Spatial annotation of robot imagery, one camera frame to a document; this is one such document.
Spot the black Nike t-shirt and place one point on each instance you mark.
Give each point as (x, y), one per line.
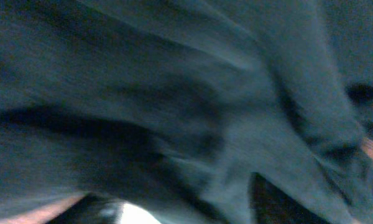
(177, 106)

